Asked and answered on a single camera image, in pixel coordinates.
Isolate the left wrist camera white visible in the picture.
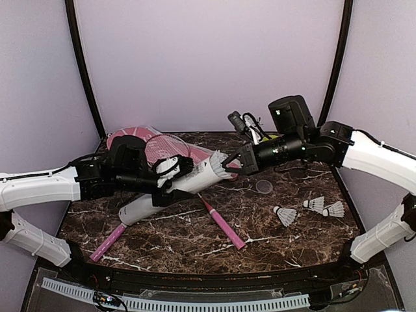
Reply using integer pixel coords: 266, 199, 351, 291
151, 155, 194, 189

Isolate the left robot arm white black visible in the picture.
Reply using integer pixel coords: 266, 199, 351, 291
1, 135, 185, 283

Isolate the pink racket bag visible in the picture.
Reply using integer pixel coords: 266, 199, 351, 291
107, 125, 243, 181

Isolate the white shuttlecock tube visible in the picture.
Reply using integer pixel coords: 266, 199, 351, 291
118, 156, 223, 226

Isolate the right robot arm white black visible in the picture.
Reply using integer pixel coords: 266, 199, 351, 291
222, 95, 415, 282

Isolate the black frame post left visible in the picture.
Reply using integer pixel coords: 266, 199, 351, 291
64, 0, 106, 140

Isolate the grey cable duct front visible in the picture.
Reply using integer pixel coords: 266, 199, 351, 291
41, 278, 310, 311

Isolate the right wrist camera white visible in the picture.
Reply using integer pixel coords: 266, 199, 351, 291
227, 111, 270, 145

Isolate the pink racket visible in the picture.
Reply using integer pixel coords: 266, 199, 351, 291
145, 135, 246, 250
90, 223, 127, 262

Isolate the pink racket bottom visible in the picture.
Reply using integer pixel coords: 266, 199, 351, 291
90, 223, 127, 262

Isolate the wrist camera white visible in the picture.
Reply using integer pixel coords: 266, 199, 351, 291
151, 155, 194, 189
227, 111, 270, 145

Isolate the pink racket top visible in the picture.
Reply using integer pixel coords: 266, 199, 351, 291
145, 135, 246, 250

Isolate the clear tube lid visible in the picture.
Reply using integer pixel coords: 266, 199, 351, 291
255, 180, 273, 194

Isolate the green plastic bowl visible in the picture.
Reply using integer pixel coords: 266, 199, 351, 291
261, 135, 278, 142

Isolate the black frame post right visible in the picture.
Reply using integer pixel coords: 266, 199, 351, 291
317, 0, 354, 126

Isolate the black frame post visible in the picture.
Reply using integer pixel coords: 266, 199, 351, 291
64, 0, 106, 140
317, 0, 354, 126

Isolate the white shuttlecock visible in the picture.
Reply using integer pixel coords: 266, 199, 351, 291
209, 150, 233, 179
322, 201, 345, 218
302, 196, 324, 214
273, 206, 297, 228

